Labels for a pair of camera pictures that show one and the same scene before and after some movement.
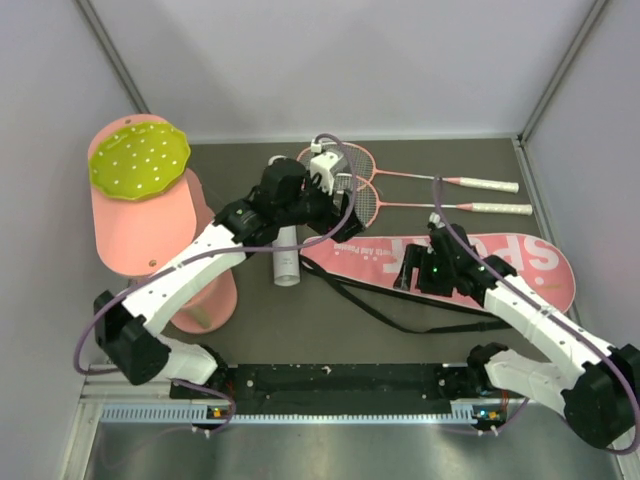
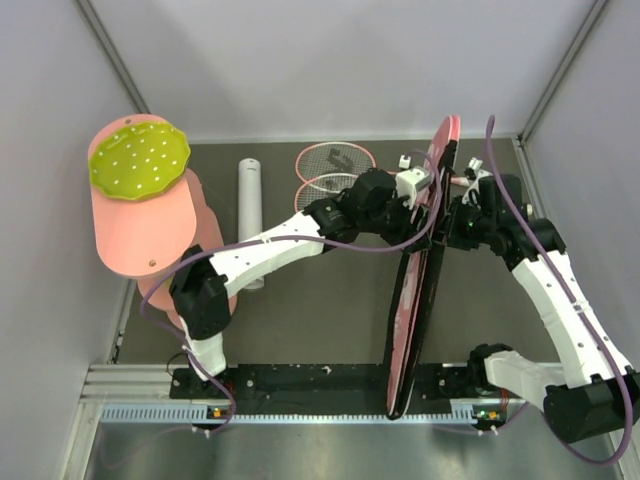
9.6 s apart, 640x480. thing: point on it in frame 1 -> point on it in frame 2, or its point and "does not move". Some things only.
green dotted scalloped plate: (139, 160) does not move
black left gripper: (333, 216) -> (406, 231)
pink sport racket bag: (376, 259) -> (417, 280)
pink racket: (353, 159) does not move
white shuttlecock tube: (286, 265) -> (250, 224)
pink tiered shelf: (139, 236) does not move
